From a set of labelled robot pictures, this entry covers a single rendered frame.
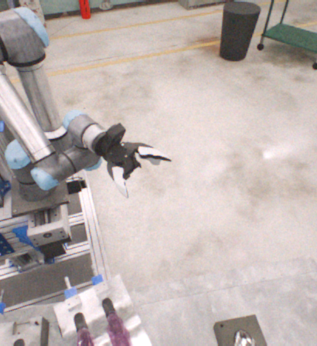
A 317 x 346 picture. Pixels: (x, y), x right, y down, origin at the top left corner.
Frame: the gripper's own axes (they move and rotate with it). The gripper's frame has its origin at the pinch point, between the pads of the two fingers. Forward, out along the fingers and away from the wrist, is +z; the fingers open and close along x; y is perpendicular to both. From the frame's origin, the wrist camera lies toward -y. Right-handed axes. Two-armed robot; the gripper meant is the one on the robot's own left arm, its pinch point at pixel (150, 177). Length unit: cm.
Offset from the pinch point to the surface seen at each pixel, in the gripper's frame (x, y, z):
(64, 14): -214, 171, -472
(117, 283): 20, 58, -8
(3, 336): 59, 49, -20
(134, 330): 27, 53, 10
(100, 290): 27, 54, -9
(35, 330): 50, 50, -13
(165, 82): -190, 173, -201
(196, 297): 1, 66, 17
